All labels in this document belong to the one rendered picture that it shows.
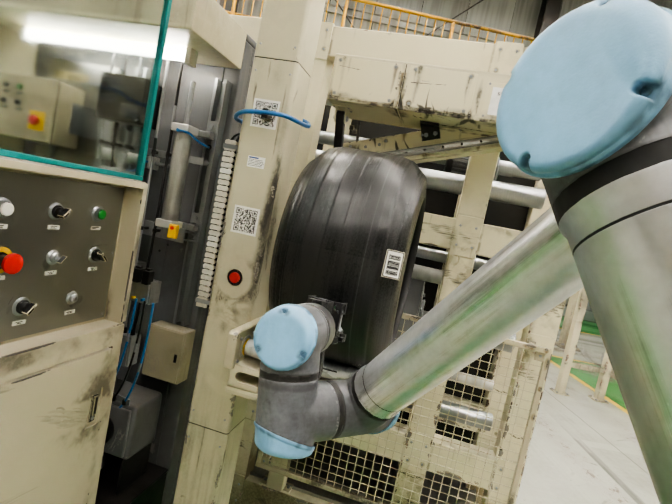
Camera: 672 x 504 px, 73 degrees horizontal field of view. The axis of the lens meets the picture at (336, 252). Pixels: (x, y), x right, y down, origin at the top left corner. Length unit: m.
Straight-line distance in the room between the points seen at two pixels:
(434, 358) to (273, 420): 0.25
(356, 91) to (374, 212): 0.60
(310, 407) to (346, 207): 0.47
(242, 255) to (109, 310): 0.37
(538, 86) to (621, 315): 0.15
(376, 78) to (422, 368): 1.06
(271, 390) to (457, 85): 1.08
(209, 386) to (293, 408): 0.72
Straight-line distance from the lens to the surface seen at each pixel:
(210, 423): 1.41
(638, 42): 0.32
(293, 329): 0.65
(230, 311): 1.30
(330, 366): 1.15
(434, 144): 1.57
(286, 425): 0.69
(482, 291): 0.54
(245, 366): 1.20
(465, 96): 1.47
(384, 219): 0.98
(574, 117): 0.32
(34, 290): 1.14
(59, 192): 1.12
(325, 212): 0.99
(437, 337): 0.59
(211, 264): 1.33
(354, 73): 1.52
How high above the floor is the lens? 1.29
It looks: 5 degrees down
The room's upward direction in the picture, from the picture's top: 12 degrees clockwise
